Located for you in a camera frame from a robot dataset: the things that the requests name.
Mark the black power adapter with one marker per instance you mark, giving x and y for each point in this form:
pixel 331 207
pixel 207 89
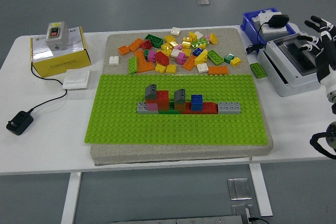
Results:
pixel 278 20

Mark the lime long brick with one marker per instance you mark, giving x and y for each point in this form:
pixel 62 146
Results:
pixel 200 42

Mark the clear floor plate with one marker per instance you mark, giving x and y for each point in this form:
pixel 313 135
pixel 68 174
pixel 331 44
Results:
pixel 203 1

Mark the brown square brick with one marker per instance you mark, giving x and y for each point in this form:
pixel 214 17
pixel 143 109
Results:
pixel 180 107

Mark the red square brick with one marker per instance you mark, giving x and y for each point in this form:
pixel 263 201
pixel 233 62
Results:
pixel 146 44
pixel 163 96

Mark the white socket block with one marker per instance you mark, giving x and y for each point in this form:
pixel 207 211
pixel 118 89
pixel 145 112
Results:
pixel 273 30

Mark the small pink brick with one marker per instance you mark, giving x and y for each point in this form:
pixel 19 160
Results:
pixel 178 47
pixel 208 37

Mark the orange-red brick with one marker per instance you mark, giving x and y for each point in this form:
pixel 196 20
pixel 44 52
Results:
pixel 163 106

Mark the grey eight-stud brick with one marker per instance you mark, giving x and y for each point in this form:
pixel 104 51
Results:
pixel 229 108

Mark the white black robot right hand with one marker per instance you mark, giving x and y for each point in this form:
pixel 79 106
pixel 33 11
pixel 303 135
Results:
pixel 324 64

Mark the yellow white cardboard box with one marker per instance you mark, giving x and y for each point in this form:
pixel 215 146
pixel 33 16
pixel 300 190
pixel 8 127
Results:
pixel 63 64

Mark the dark green long brick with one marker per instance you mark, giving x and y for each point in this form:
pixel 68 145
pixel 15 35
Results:
pixel 154 41

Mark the yellow sloped brick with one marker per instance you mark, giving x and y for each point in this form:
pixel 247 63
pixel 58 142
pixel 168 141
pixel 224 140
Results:
pixel 201 58

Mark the white square brick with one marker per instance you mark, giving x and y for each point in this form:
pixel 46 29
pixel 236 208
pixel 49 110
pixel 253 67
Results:
pixel 198 34
pixel 114 61
pixel 202 68
pixel 175 53
pixel 175 31

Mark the large orange brick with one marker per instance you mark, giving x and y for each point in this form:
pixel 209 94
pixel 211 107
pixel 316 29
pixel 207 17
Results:
pixel 144 66

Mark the small dark green brick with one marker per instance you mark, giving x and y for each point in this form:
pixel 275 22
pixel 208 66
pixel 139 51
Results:
pixel 146 54

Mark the black power plug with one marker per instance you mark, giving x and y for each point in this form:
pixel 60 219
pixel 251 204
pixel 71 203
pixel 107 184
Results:
pixel 19 124

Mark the dark green flat brick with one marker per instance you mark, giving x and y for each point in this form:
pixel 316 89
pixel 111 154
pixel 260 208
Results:
pixel 169 112

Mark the orange square brick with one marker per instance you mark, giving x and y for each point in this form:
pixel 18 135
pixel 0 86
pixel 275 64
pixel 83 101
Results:
pixel 124 50

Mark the grey long brick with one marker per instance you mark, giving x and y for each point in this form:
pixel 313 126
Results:
pixel 141 108

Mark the blue square brick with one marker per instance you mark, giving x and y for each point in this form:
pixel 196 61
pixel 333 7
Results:
pixel 198 51
pixel 197 102

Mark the white wall switch plate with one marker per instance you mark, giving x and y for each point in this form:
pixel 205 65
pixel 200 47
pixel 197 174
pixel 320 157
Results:
pixel 76 78

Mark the metal floor plate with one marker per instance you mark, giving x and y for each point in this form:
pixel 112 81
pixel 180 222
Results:
pixel 240 212
pixel 239 188

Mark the red sloped brick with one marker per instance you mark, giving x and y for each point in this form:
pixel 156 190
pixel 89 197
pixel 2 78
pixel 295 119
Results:
pixel 162 58

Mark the red long brick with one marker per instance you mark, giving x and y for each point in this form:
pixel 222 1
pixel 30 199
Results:
pixel 210 108

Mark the grey-brown foam mat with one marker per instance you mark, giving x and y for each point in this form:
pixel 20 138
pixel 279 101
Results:
pixel 170 155

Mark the grey enclosure with clear lid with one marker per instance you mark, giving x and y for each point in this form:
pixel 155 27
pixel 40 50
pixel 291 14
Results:
pixel 273 51

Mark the blue plastic bin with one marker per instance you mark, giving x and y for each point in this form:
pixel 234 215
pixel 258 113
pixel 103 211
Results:
pixel 248 23

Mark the green studded baseplate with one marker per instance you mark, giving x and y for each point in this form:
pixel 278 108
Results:
pixel 126 129

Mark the orange long brick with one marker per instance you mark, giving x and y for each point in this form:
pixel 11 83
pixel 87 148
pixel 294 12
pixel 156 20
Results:
pixel 218 70
pixel 189 62
pixel 135 45

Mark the white table leg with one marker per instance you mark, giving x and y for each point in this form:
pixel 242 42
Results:
pixel 261 190
pixel 71 197

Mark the grey sloped brick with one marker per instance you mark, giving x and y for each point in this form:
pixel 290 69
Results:
pixel 179 95
pixel 151 92

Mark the grey switch box red button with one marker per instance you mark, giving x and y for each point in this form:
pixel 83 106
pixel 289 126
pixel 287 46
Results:
pixel 56 41

